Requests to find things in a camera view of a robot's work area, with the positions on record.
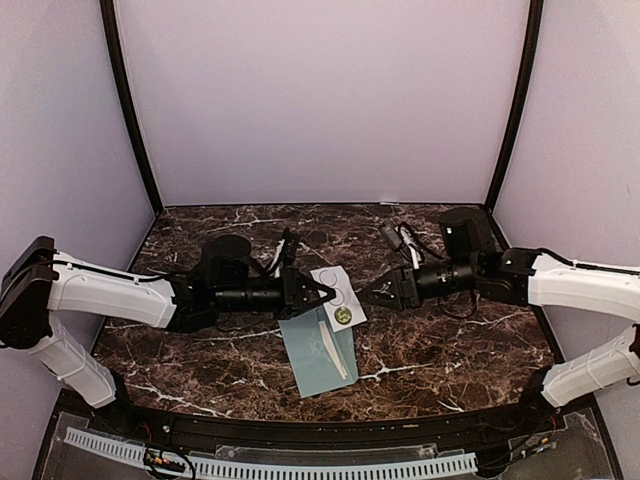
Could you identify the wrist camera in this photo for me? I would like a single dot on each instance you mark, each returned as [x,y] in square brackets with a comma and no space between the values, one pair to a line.
[401,241]
[286,252]

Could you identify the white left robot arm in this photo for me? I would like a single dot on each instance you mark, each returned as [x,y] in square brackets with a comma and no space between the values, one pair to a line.
[226,279]

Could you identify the black corner post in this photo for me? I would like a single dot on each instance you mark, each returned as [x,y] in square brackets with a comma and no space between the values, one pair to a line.
[525,70]
[128,109]

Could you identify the white letter sheet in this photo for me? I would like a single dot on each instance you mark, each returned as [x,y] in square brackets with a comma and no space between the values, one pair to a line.
[330,347]

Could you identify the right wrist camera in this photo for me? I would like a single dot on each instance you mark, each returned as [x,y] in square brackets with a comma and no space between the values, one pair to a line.
[401,241]

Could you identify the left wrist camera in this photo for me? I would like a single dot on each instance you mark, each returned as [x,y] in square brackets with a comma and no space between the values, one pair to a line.
[286,252]

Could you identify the light blue paper envelope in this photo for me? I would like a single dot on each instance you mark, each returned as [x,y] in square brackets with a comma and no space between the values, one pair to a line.
[312,367]

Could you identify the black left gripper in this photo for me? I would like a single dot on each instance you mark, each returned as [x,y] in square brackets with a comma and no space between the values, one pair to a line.
[293,298]

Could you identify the black front rail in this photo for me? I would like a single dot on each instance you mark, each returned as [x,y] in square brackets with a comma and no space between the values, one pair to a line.
[483,429]

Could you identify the white sticker seal sheet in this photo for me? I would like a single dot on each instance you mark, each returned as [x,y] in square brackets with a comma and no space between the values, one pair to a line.
[337,278]

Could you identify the round green gold seal sticker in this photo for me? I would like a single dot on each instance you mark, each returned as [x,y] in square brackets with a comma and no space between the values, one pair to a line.
[343,315]

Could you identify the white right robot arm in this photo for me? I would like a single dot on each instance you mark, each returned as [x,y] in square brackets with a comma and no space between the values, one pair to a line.
[526,277]

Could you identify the black right corner post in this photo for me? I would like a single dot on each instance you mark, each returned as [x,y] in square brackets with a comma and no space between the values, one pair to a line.
[525,70]

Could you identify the black left corner post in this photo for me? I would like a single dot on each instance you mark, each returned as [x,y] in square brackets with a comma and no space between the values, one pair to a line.
[128,109]

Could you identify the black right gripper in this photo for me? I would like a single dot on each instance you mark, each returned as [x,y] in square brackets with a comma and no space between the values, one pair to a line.
[404,289]

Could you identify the white slotted cable duct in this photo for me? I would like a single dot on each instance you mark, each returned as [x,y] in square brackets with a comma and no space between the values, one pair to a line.
[254,463]

